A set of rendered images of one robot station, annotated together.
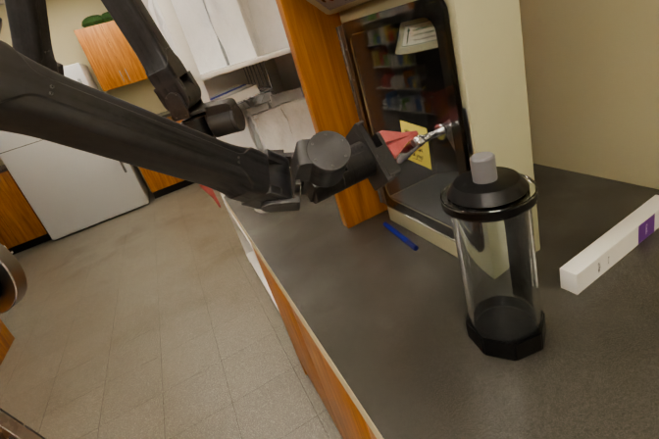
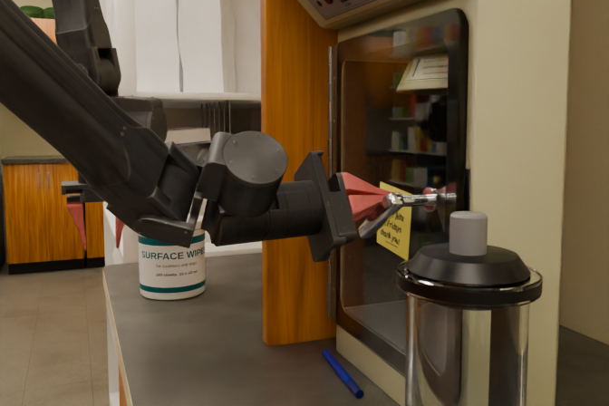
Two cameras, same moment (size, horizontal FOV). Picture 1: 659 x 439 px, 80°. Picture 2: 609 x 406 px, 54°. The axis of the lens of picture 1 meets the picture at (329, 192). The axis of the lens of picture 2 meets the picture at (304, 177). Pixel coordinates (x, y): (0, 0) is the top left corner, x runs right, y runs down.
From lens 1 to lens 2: 0.12 m
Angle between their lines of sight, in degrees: 17
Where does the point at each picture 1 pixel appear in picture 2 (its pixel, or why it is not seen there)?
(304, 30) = (286, 42)
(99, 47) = not seen: hidden behind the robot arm
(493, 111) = (509, 186)
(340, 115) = not seen: hidden behind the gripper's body
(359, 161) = (300, 202)
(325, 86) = (293, 122)
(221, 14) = (194, 26)
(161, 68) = (78, 28)
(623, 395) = not seen: outside the picture
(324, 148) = (249, 152)
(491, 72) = (516, 130)
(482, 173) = (464, 237)
